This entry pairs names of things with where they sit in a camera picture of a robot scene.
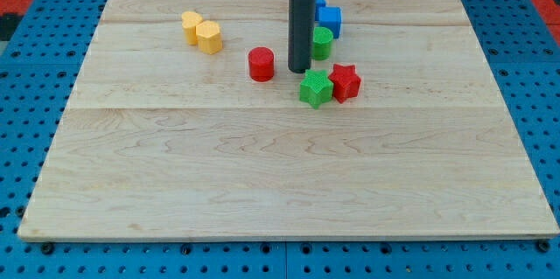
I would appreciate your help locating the green star block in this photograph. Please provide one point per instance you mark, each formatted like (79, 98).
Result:
(315, 88)

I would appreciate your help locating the red star block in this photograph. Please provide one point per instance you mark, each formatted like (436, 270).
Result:
(346, 82)

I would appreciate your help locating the red cylinder block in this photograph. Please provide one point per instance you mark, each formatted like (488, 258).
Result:
(261, 63)

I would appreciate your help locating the green cylinder block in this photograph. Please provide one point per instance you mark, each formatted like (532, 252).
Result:
(322, 43)

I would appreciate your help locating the light wooden board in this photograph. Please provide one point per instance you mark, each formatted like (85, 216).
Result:
(160, 142)

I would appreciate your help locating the yellow hexagon block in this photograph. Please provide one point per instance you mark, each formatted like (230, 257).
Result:
(209, 37)

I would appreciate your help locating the blue cube block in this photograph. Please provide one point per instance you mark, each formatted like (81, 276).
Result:
(331, 18)

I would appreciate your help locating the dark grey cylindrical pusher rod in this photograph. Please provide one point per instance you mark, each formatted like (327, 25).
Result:
(300, 34)

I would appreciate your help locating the blue block behind rod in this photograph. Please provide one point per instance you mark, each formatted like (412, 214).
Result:
(318, 5)

